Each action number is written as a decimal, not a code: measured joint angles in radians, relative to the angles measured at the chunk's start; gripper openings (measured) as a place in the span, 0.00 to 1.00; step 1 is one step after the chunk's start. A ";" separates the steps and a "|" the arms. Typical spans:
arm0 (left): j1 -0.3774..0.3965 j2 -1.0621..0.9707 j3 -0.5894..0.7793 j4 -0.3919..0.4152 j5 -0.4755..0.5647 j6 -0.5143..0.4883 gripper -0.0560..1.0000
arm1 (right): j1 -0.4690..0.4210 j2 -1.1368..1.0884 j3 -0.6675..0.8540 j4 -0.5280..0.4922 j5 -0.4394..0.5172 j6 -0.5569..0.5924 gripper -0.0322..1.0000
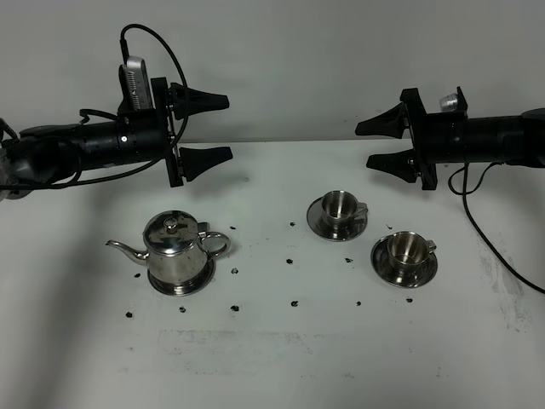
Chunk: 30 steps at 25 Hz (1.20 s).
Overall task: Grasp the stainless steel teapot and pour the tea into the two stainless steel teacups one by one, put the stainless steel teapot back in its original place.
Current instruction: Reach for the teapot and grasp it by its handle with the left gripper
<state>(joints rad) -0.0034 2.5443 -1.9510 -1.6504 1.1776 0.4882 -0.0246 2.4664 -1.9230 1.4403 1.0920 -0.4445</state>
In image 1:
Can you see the steel cup saucer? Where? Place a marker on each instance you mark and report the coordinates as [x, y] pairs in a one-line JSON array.
[[344, 232], [420, 277]]

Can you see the steel teapot saucer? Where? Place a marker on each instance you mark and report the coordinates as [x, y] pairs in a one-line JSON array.
[[185, 288]]

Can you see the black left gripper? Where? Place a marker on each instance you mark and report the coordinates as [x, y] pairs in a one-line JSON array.
[[148, 136]]

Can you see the front stainless steel teacup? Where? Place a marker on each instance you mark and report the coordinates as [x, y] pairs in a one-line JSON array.
[[408, 251]]

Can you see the rear stainless steel teacup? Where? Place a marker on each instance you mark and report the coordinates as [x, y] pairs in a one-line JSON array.
[[340, 207]]

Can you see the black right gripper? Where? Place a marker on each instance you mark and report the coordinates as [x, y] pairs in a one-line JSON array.
[[434, 137]]

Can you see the stainless steel teapot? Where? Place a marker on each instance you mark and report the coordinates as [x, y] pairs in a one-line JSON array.
[[177, 246]]

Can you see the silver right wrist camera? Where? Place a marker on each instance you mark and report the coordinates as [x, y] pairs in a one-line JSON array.
[[449, 103]]

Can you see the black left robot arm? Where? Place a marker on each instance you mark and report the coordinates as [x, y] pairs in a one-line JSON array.
[[55, 156]]

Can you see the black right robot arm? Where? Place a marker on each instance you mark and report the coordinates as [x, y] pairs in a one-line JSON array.
[[513, 140]]

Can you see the rear steel cup saucer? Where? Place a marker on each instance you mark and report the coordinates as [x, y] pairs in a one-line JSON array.
[[344, 232]]

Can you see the stainless steel teacup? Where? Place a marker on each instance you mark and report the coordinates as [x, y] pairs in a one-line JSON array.
[[408, 251], [340, 207]]

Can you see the front steel cup saucer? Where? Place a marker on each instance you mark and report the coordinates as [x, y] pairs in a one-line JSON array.
[[420, 277]]

